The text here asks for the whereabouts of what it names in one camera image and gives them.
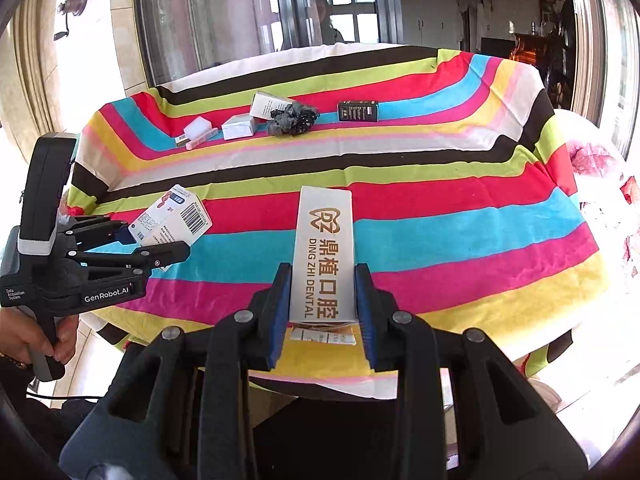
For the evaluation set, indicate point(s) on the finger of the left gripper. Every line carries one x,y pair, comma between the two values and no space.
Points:
87,232
108,268

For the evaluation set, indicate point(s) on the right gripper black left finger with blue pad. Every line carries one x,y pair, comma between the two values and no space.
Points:
178,409

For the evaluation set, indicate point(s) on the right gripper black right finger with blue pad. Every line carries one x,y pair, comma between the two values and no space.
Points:
463,409

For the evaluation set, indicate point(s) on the white blue barcode box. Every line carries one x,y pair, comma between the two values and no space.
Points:
177,216

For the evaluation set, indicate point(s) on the white dental box gold letters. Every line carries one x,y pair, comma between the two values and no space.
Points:
323,290

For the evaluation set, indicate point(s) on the grey black hair scrunchie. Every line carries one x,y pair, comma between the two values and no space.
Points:
295,119

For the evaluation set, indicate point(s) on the pink slim box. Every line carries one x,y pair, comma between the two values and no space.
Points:
202,138

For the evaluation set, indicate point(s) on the person's left hand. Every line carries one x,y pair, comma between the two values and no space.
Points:
20,335

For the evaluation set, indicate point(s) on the small yellow white box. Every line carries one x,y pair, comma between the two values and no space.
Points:
181,140

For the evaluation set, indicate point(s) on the white foam block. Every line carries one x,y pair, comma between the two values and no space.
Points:
199,126

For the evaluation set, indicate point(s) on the white square box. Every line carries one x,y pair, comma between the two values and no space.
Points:
238,127

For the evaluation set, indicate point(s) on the white box black text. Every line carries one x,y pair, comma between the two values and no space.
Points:
264,104

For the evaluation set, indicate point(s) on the striped colourful tablecloth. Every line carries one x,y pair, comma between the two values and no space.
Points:
452,168

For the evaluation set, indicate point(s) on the black small box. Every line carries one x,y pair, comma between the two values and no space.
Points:
357,111

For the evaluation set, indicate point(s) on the floral white cloth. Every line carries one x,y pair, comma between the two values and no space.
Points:
590,169

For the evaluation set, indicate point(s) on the wall lamp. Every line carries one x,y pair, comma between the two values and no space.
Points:
69,8

